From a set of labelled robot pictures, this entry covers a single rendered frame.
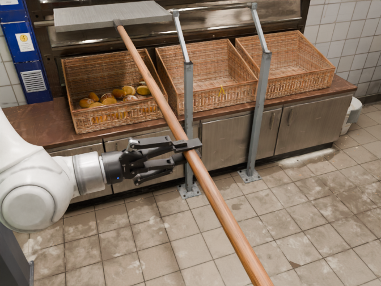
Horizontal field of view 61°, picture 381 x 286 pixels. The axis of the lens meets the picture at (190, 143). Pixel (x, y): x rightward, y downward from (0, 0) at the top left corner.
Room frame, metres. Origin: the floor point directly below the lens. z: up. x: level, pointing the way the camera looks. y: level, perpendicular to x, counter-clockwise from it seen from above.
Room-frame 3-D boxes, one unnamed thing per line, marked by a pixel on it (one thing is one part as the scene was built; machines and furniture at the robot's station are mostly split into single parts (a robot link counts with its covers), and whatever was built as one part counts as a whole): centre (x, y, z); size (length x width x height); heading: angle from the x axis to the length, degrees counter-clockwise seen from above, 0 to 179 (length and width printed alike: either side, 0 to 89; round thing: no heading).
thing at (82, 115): (1.81, 0.47, 0.72); 0.56 x 0.49 x 0.28; 111
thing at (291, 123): (1.95, 0.03, 0.29); 2.42 x 0.56 x 0.58; 109
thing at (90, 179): (0.54, 0.22, 1.14); 0.09 x 0.06 x 0.09; 20
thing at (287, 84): (2.22, -0.66, 0.72); 0.56 x 0.49 x 0.28; 111
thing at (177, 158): (0.62, 0.01, 1.12); 0.07 x 0.03 x 0.01; 110
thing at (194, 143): (0.62, 0.01, 1.16); 0.07 x 0.03 x 0.01; 110
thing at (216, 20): (2.26, 0.02, 1.02); 1.79 x 0.11 x 0.19; 109
